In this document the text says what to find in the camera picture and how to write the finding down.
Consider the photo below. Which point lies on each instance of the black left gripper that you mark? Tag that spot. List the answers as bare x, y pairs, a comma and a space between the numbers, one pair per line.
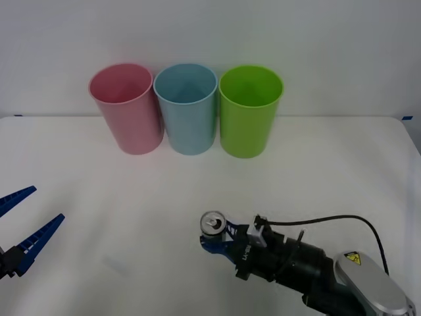
4, 263

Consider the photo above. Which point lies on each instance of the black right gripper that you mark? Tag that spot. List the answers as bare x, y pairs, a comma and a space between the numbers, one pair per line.
256, 260

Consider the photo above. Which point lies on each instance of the silver drink can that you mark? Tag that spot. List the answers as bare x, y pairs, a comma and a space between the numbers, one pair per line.
212, 224

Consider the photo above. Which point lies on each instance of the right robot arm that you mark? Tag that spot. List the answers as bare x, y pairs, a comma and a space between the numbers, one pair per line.
345, 273

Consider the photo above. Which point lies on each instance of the green plastic bin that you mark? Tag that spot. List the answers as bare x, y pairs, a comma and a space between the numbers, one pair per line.
246, 131

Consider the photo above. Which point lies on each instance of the pale blue plastic bin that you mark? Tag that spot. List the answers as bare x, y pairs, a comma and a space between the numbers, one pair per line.
190, 128

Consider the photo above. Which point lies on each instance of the pink plastic bin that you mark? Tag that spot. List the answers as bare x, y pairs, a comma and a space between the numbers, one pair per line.
131, 125

